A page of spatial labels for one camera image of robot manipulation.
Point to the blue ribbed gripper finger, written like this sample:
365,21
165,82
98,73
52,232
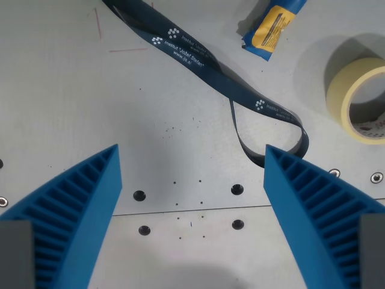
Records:
75,204
303,204

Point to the silver table screw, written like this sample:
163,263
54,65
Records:
376,177
2,201
334,172

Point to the beige masking tape roll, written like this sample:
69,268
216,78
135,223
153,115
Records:
346,87

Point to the blue and yellow wrapper packet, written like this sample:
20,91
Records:
272,28

